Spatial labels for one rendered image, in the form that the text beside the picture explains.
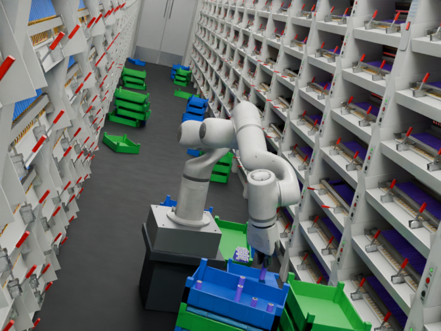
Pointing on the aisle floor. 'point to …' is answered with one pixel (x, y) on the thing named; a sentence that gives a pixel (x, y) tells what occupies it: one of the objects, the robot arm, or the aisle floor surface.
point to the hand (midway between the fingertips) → (264, 259)
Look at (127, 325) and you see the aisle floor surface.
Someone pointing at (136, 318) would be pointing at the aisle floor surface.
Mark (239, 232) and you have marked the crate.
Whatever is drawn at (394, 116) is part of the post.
